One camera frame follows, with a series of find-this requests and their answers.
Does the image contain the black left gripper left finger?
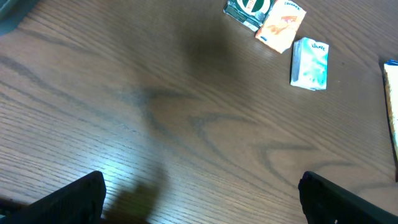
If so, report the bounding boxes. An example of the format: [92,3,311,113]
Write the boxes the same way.
[1,171,106,224]

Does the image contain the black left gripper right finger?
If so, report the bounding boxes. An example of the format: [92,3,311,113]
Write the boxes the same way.
[298,171,397,224]

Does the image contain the teal white Kleenex tissue pack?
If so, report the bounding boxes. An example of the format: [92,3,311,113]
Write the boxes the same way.
[290,37,329,91]

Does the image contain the cream wipes pack blue edges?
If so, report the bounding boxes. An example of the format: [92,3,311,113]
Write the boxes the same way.
[382,59,398,156]

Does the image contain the orange tissue pack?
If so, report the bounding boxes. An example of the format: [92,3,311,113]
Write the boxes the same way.
[255,0,307,54]

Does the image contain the black healing ointment box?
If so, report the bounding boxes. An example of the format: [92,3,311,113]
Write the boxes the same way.
[223,0,275,32]

